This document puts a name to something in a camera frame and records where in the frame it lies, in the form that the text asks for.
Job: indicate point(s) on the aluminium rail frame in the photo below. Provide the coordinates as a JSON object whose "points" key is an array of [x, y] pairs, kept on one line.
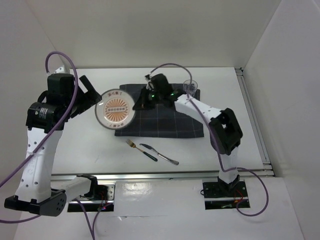
{"points": [[88, 147]]}

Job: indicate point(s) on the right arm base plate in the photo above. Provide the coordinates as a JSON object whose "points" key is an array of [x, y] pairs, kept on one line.
{"points": [[215, 198]]}

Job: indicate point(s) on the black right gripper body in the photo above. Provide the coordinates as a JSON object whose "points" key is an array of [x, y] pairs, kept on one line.
{"points": [[150, 98]]}

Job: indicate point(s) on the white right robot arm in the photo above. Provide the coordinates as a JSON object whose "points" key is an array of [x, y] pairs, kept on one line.
{"points": [[224, 129]]}

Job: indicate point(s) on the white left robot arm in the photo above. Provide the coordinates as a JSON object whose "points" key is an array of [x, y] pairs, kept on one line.
{"points": [[45, 122]]}

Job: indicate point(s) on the clear drinking glass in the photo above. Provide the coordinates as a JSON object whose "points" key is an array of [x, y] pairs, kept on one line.
{"points": [[190, 87]]}

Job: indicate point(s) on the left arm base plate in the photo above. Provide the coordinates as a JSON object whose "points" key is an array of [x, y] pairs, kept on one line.
{"points": [[101, 201]]}

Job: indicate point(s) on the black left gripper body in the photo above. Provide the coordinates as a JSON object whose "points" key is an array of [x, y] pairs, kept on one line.
{"points": [[84, 100]]}

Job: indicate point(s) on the silver table knife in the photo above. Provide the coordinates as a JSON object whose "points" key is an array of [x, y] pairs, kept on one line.
{"points": [[174, 162]]}

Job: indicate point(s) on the gold fork dark handle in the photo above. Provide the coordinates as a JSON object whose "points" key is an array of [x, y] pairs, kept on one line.
{"points": [[133, 145]]}

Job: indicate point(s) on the dark grey checked cloth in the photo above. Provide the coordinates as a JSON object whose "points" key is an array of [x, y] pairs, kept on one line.
{"points": [[162, 122]]}

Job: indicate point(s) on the orange patterned plate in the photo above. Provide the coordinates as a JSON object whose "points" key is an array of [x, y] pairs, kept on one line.
{"points": [[115, 110]]}

